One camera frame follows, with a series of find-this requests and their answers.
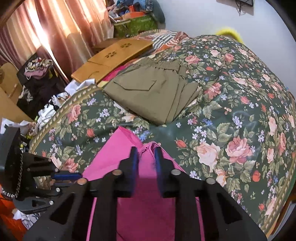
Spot pink pants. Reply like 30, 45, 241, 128
82, 126, 206, 241

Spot floral bedspread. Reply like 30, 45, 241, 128
30, 35, 295, 235

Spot clutter clothes heap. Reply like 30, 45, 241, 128
16, 56, 75, 130

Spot olive green folded pants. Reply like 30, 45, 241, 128
103, 57, 199, 125

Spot wooden lap table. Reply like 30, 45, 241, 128
71, 38, 152, 84

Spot pink striped curtain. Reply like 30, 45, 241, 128
1, 1, 114, 83

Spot green storage box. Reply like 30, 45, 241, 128
113, 15, 158, 38

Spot yellow fluffy pillow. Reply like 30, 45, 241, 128
215, 27, 244, 44

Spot striped patchwork cloth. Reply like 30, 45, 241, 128
133, 29, 190, 51

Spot blue clothes pile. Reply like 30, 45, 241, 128
106, 1, 165, 24

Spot wall mounted monitor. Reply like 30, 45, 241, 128
235, 0, 254, 15

